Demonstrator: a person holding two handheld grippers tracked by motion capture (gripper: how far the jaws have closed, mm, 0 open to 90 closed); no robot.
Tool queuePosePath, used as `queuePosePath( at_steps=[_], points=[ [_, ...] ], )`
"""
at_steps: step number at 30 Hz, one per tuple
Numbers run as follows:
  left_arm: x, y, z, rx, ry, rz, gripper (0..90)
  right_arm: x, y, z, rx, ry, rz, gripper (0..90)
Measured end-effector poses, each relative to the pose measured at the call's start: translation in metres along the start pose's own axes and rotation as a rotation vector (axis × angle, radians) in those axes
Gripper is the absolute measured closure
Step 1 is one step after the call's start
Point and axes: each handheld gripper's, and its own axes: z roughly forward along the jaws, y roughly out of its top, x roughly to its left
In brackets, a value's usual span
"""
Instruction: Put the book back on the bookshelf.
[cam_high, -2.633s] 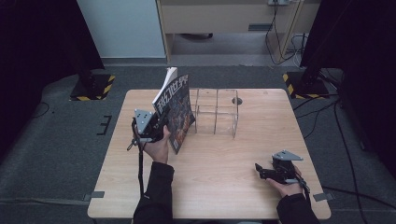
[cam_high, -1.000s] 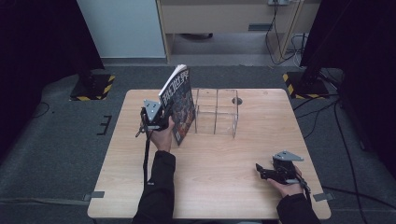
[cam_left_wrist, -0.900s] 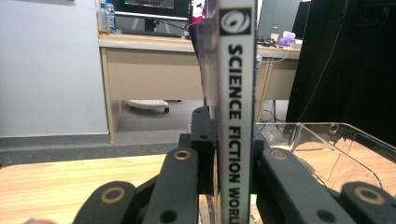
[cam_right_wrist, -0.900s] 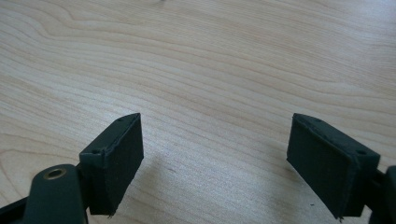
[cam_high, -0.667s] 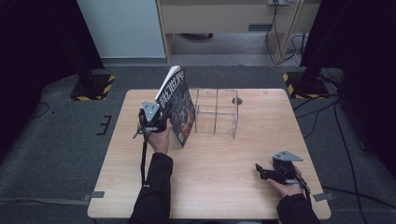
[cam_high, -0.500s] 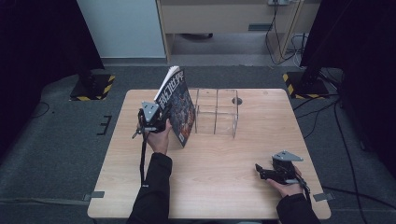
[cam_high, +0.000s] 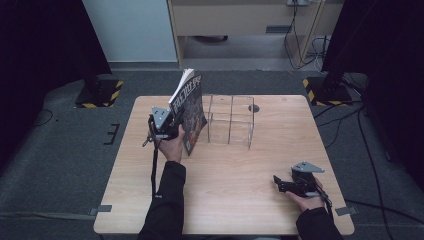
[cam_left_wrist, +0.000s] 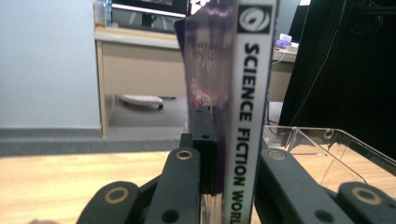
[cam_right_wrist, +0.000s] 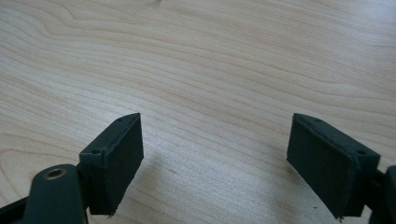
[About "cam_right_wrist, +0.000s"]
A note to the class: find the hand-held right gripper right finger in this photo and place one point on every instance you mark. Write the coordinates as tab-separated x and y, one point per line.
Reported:
330	161

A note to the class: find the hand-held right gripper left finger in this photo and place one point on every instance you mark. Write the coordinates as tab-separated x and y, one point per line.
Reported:
115	161

